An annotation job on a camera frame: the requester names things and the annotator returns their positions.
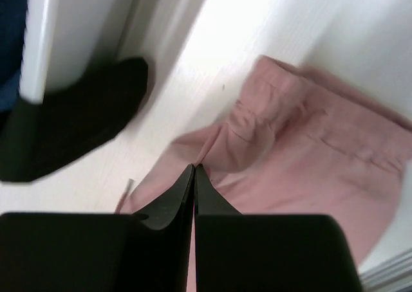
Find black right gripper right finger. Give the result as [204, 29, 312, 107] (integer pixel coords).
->
[194, 166, 362, 291]

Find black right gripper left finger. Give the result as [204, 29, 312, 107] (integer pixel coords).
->
[1, 165, 195, 291]

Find pink trousers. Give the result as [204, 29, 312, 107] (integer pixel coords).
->
[118, 56, 411, 291]

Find black trousers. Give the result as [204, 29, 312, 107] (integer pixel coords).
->
[1, 57, 149, 183]

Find dark blue trousers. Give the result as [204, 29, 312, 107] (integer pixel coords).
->
[1, 0, 28, 112]

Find white plastic basket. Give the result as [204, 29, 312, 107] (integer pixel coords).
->
[19, 0, 133, 104]

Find aluminium table edge rail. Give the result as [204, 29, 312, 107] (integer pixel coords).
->
[360, 249, 412, 292]

